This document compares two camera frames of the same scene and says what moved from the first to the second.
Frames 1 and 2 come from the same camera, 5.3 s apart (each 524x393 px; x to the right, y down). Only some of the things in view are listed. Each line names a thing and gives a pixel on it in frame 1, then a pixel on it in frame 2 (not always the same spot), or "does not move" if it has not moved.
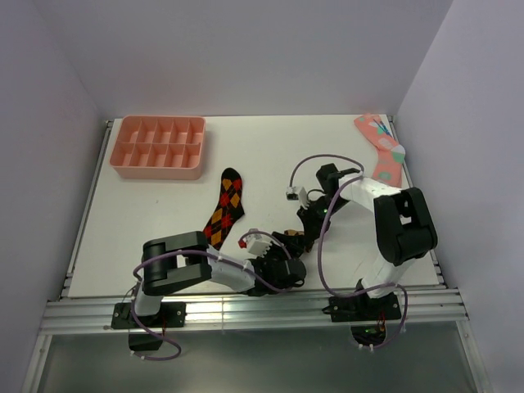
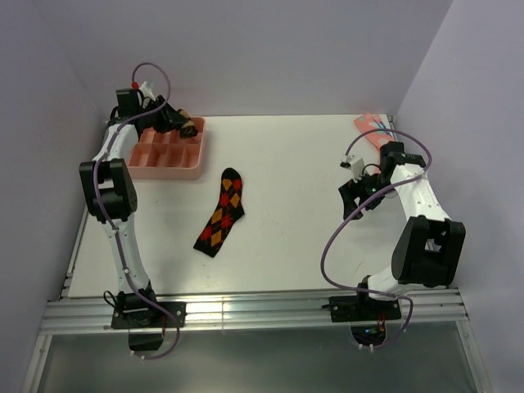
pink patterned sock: [376, 130] does not move
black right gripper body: [314, 214] -> [367, 185]
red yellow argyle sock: [230, 209] does not move
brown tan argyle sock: [293, 232] -> [187, 130]
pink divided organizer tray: [160, 147] does not move
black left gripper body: [276, 252] -> [162, 120]
